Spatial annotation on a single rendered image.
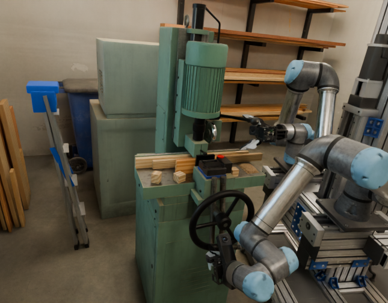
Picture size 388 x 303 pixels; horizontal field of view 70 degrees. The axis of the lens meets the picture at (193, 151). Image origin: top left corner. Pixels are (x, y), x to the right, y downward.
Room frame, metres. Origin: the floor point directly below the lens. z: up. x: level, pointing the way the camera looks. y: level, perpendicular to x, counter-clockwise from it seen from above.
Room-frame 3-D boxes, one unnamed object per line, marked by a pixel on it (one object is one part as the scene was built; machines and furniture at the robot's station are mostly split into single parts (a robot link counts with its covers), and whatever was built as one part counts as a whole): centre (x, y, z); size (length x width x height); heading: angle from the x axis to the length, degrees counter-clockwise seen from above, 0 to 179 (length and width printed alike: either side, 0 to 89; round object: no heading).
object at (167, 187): (1.14, -0.06, 0.87); 0.61 x 0.30 x 0.06; 113
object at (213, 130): (1.41, -0.08, 1.02); 0.12 x 0.03 x 0.12; 23
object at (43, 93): (1.62, 0.86, 0.58); 0.27 x 0.25 x 1.16; 116
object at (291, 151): (1.23, -0.49, 1.03); 0.11 x 0.08 x 0.11; 83
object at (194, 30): (1.37, 0.04, 1.54); 0.08 x 0.08 x 0.17; 23
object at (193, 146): (1.26, -0.01, 0.99); 0.14 x 0.07 x 0.09; 23
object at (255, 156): (1.27, -0.09, 0.92); 0.60 x 0.02 x 0.04; 113
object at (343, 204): (1.08, -0.74, 0.87); 0.15 x 0.15 x 0.10
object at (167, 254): (1.35, 0.03, 0.36); 0.58 x 0.45 x 0.71; 23
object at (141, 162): (1.26, -0.01, 0.93); 0.60 x 0.02 x 0.05; 113
